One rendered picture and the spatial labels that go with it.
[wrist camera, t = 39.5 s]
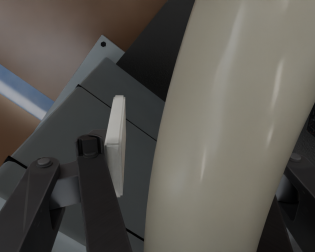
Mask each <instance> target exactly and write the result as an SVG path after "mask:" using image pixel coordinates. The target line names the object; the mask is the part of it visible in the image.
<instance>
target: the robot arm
mask: <svg viewBox="0 0 315 252"><path fill-rule="evenodd" d="M74 143H75V153H76V160H74V161H72V162H68V163H63V164H60V161H59V160H58V159H57V158H55V157H41V158H38V159H36V160H34V161H32V162H31V163H30V164H29V166H28V167H27V169H26V170H25V172H24V174H23V175H22V177H21V178H20V180H19V182H18V183H17V185H16V186H15V188H14V190H13V191H12V193H11V194H10V196H9V197H8V199H7V201H6V202H5V204H4V205H3V207H2V209H1V210H0V252H52V249H53V246H54V243H55V240H56V237H57V234H58V231H59V228H60V225H61V222H62V219H63V216H64V213H65V208H66V206H70V205H74V204H78V203H81V210H82V219H83V228H84V236H85V245H86V252H133V251H132V247H131V244H130V240H129V237H128V234H127V230H126V227H125V223H124V220H123V216H122V213H121V209H120V206H119V202H118V199H117V198H120V197H121V196H122V195H123V184H124V167H125V151H126V97H124V96H123V95H116V96H115V97H113V102H112V107H111V112H110V117H109V123H108V128H107V129H93V130H91V131H90V132H89V133H88V134H84V135H81V136H78V137H77V138H76V139H75V141H74ZM286 227H287V229H288V230H289V232H290V233H291V235H292V236H293V238H294V239H295V241H296V243H297V244H298V246H299V247H300V249H301V250H302V252H315V165H314V164H312V163H311V162H310V161H309V160H308V159H307V158H306V157H304V156H303V155H300V154H299V153H295V152H292V153H291V156H290V158H289V160H288V163H287V165H286V167H285V170H284V173H283V175H282V178H281V180H280V183H279V185H278V188H277V190H276V193H275V196H274V198H273V201H272V204H271V207H270V210H269V212H268V215H267V218H266V221H265V224H264V227H263V231H262V234H261V237H260V240H259V243H258V247H257V251H256V252H294V251H293V248H292V245H291V241H290V238H289V235H288V232H287V229H286Z"/></svg>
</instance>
